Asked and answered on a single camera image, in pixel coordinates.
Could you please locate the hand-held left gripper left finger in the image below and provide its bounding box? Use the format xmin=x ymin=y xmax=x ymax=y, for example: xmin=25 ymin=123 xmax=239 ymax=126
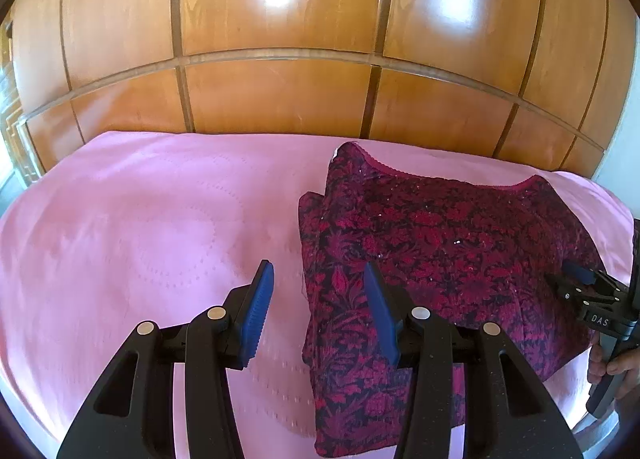
xmin=56 ymin=259 xmax=275 ymax=459

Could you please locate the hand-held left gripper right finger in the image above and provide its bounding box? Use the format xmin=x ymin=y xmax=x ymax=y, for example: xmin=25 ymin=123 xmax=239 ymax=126
xmin=363 ymin=261 xmax=585 ymax=459

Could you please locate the pink bedsheet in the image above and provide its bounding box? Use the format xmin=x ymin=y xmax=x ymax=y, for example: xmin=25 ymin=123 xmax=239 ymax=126
xmin=0 ymin=130 xmax=636 ymax=459

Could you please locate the wooden panelled wardrobe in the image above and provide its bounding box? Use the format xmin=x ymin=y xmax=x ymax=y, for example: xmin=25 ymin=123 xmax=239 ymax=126
xmin=0 ymin=0 xmax=640 ymax=180

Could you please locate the white carved frame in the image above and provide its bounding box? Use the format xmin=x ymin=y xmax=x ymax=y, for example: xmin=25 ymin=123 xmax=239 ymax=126
xmin=0 ymin=19 xmax=47 ymax=192

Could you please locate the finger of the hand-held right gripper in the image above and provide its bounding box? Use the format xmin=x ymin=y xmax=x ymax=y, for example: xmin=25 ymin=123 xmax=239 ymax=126
xmin=544 ymin=273 xmax=617 ymax=322
xmin=561 ymin=260 xmax=625 ymax=296

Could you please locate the person's right hand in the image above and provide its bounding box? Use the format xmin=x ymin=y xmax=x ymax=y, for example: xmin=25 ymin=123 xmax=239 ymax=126
xmin=587 ymin=343 xmax=640 ymax=401

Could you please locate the maroon patterned knit top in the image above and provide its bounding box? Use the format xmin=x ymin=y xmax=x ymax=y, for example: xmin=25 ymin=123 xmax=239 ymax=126
xmin=298 ymin=140 xmax=608 ymax=457

